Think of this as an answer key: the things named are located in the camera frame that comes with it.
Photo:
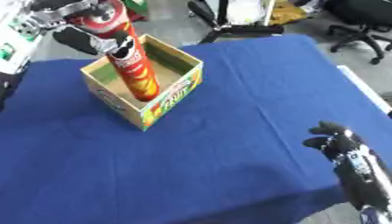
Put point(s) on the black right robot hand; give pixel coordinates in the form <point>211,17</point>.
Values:
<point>339,144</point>

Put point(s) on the tan cardboard box green inside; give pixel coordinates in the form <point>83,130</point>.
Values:
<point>168,87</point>

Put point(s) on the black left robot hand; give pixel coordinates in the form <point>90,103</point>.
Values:
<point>81,40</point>

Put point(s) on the black tripod stand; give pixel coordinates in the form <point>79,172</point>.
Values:
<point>229,27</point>

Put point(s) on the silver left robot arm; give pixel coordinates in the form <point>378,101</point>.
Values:
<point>15,38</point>

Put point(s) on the red cylindrical chip can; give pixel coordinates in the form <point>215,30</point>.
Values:
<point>135,73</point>

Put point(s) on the yellow bag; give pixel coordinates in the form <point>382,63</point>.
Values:
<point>288,11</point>

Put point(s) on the black office chair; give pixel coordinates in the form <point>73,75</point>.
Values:
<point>365,20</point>

